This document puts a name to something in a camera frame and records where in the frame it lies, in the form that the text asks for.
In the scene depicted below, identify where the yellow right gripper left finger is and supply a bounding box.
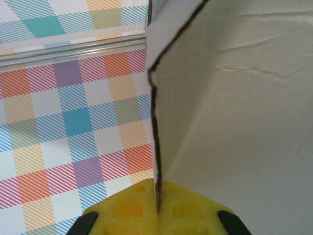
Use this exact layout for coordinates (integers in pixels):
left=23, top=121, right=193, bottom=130
left=69, top=178, right=160, bottom=235

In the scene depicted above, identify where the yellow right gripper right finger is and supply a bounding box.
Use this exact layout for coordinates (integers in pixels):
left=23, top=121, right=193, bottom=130
left=158, top=180, right=252, bottom=235

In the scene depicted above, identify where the white paper box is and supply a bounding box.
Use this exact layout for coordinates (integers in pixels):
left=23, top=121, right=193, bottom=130
left=145, top=0, right=210, bottom=215

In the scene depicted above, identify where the aluminium corner post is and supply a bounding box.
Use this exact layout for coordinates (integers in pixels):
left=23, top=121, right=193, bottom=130
left=0, top=33, right=149, bottom=71

